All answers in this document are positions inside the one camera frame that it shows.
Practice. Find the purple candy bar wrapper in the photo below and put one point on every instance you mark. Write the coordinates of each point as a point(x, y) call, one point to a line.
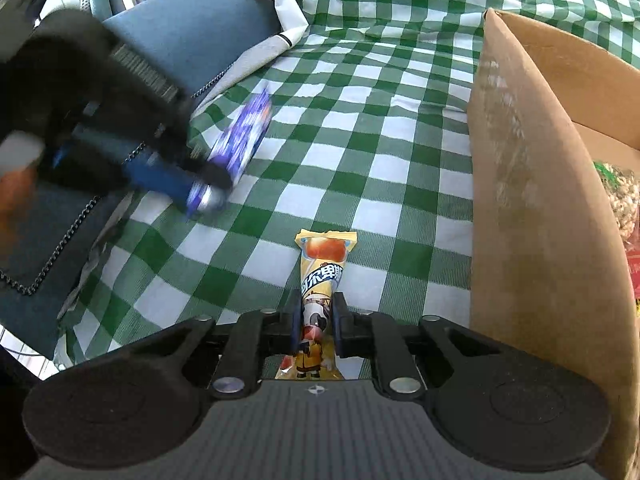
point(237, 145)

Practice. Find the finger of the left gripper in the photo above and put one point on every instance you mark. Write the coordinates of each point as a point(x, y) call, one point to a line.
point(154, 175)
point(208, 172)

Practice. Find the brown cardboard box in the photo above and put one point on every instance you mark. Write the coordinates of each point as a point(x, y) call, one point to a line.
point(549, 270)

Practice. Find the red and blue snack packet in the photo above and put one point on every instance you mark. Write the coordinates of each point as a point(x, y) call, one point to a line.
point(633, 260)

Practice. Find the yellow cartoon snack packet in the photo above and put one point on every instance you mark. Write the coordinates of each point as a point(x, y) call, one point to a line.
point(323, 257)

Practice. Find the green white checkered cloth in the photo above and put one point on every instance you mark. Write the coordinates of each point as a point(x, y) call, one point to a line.
point(368, 134)

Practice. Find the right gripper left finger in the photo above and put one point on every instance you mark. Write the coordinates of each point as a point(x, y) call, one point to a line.
point(254, 337)

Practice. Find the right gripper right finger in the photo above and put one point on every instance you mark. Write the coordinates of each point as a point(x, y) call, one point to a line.
point(377, 338)

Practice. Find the green bag of seeds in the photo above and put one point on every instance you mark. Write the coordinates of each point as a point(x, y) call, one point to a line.
point(621, 185)

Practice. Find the grey zippered cushion cover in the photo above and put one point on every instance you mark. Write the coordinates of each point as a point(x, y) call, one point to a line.
point(256, 33)

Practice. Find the person's left hand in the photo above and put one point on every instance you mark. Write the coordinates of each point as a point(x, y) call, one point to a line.
point(17, 188)

